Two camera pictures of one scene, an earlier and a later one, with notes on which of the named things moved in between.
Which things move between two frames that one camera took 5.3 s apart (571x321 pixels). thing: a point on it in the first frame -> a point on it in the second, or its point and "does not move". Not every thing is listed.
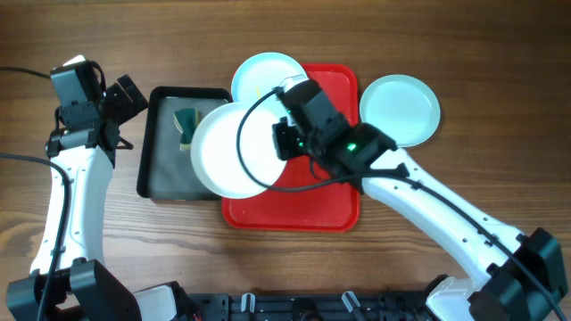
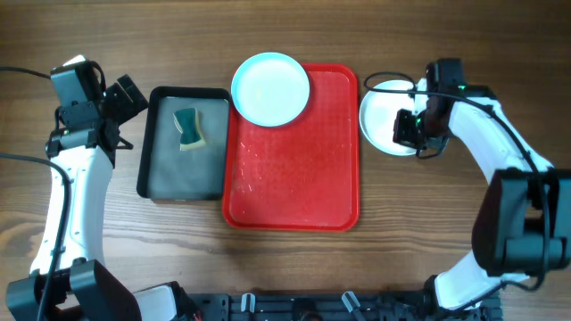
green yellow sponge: (186, 120) does not move
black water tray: (165, 172) does not move
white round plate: (232, 151) -> (377, 115)
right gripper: (280, 135) -> (401, 135)
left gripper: (126, 102) does not move
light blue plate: (261, 72) does not move
